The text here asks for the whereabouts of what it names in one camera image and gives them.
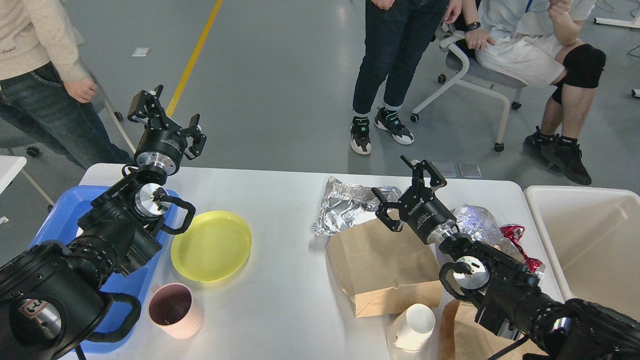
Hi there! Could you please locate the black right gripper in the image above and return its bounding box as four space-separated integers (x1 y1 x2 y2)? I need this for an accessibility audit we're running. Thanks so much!
371 155 458 245

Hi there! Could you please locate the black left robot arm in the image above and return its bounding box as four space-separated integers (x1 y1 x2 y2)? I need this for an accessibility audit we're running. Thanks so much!
0 85 207 360

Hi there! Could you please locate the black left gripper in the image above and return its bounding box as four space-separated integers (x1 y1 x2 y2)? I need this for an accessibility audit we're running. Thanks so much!
126 84 207 176

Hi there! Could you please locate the yellow plastic plate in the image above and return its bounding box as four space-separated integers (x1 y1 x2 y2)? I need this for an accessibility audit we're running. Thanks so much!
170 210 253 283

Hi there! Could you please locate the brown paper bag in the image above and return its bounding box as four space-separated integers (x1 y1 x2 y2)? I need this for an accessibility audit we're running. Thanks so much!
439 300 515 360
326 219 443 318

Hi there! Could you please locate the white paper cup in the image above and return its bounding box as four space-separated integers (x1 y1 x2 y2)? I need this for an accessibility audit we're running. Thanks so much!
386 303 436 360

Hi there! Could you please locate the crumpled foil ball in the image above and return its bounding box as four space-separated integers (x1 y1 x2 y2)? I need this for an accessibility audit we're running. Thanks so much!
453 204 524 263

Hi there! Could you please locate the blue plastic tray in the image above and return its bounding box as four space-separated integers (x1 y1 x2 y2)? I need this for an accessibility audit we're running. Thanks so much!
29 185 180 355

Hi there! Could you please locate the beige plastic bin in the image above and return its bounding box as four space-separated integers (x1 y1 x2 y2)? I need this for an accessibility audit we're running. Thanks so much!
525 186 640 320

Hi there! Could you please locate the seated person in white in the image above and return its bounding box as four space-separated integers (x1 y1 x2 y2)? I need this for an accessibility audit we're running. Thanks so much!
462 0 606 186

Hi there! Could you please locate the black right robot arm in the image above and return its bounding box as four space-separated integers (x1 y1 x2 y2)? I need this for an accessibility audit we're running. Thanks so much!
372 160 640 360

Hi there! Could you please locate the person in beige sweater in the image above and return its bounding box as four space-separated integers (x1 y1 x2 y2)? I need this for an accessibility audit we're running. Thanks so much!
0 0 133 169

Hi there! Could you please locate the crumpled aluminium foil sheet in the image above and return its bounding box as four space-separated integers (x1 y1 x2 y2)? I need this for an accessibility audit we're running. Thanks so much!
311 176 380 237

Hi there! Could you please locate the pink ribbed mug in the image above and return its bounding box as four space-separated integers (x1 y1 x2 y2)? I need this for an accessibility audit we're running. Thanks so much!
147 282 205 339

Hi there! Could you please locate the white side table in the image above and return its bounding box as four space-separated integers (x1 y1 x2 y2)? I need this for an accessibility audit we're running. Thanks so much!
0 155 55 207

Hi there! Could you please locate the person in dark jeans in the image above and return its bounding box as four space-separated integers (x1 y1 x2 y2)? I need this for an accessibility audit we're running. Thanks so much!
350 0 463 156

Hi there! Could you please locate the white grey office chair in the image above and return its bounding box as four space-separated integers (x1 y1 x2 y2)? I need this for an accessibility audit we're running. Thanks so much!
410 23 526 153

